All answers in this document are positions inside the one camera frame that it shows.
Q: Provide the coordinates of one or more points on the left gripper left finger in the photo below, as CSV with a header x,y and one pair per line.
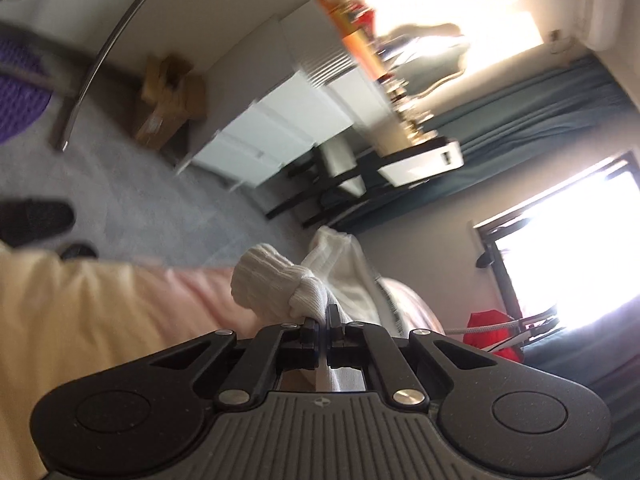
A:
x,y
275,350

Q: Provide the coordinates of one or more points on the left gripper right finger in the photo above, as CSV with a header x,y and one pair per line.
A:
x,y
370,349

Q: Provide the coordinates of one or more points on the white sweatpants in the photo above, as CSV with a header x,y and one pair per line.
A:
x,y
335,271

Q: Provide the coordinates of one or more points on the red bag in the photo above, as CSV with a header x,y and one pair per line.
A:
x,y
492,337

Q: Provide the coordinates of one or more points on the white metal stand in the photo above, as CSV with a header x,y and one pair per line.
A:
x,y
521,330

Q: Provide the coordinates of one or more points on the black chair white seat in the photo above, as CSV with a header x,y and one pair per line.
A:
x,y
342,182

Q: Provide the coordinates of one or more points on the pastel bed duvet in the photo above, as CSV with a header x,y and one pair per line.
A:
x,y
62,320

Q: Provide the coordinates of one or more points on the window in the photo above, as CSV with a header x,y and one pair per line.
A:
x,y
572,249

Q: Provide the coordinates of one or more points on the white drawer dresser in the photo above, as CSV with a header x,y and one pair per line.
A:
x,y
288,86

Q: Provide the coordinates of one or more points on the cardboard box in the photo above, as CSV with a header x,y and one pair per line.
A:
x,y
171,95

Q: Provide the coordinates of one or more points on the teal curtain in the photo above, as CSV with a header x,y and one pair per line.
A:
x,y
503,130

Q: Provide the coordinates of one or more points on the black shoe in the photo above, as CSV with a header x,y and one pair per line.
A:
x,y
28,221

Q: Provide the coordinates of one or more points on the purple mat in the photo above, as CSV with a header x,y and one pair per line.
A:
x,y
21,104

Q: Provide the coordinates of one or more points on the curved metal tube frame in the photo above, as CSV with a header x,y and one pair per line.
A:
x,y
72,105

